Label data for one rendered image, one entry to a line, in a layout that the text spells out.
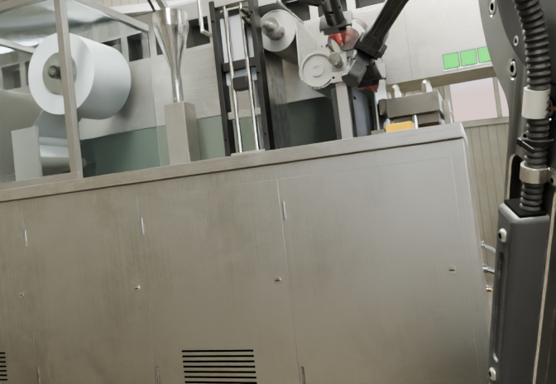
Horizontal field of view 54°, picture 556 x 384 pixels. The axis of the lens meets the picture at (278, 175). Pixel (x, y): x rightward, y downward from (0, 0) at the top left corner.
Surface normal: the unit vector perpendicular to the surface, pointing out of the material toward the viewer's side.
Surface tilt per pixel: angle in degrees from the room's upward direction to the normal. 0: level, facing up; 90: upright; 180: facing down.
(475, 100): 90
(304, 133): 90
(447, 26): 90
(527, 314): 115
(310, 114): 90
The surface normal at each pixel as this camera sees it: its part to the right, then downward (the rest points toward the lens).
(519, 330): 0.07, 0.38
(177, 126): -0.35, 0.00
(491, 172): 0.02, -0.04
